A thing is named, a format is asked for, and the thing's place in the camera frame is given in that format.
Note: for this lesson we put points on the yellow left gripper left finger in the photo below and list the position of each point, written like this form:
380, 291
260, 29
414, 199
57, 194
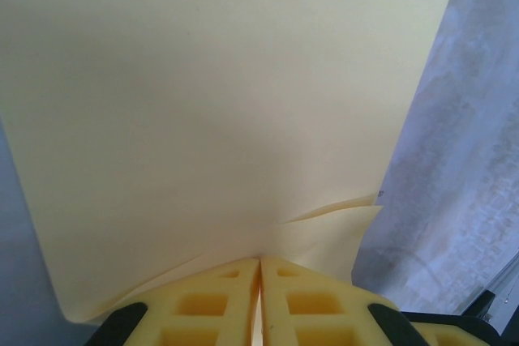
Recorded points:
239, 321

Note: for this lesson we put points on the pale yellow paper sheet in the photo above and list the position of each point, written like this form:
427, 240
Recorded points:
202, 99

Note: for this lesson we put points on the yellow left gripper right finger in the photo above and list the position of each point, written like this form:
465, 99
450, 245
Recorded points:
275, 321

